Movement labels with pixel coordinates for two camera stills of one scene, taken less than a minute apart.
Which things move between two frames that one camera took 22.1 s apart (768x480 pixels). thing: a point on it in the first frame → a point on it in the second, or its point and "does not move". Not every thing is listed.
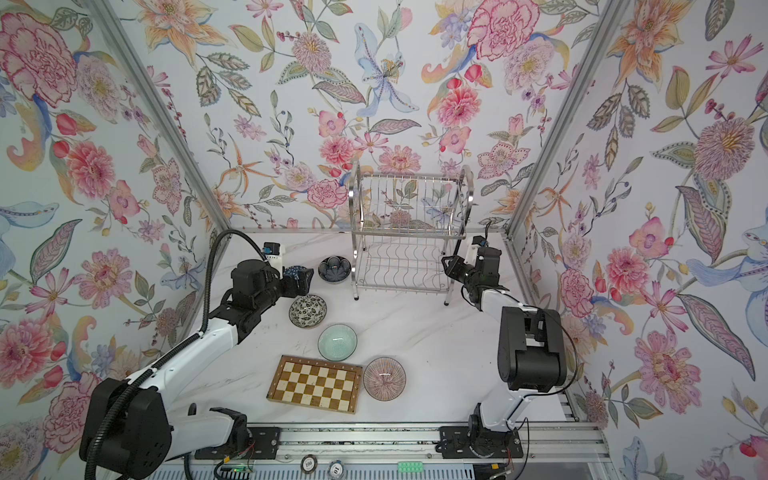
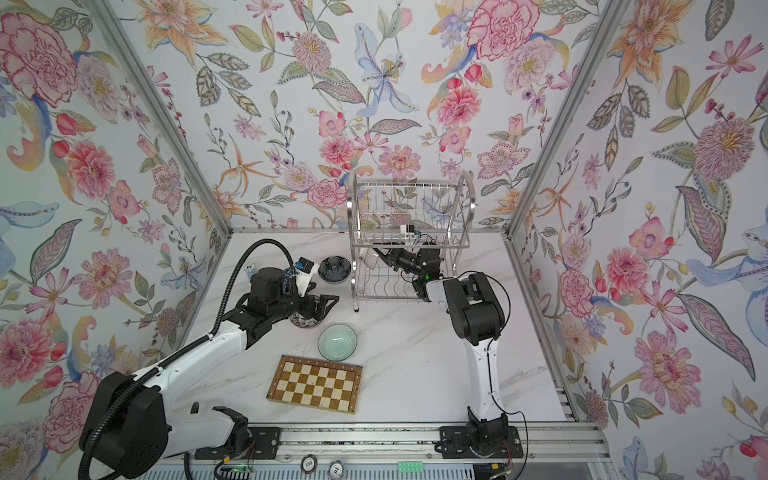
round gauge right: [336, 469] does not move
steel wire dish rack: [404, 226] does not move
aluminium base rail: [544, 445] does not move
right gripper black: [458, 264] → [396, 258]
